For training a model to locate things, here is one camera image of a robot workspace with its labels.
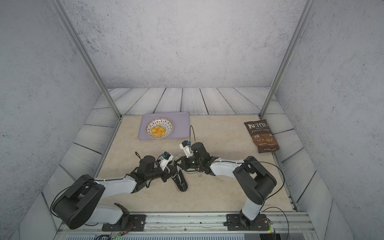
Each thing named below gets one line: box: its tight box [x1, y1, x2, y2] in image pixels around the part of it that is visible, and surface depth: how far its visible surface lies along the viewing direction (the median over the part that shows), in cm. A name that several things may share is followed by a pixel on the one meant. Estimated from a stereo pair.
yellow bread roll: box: [151, 125, 166, 137], surface depth 110 cm
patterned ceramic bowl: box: [145, 117, 175, 139], surface depth 113 cm
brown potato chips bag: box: [244, 119, 280, 154], surface depth 108 cm
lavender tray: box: [138, 112, 190, 140], surface depth 120 cm
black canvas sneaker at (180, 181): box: [171, 169, 189, 193], surface depth 86 cm
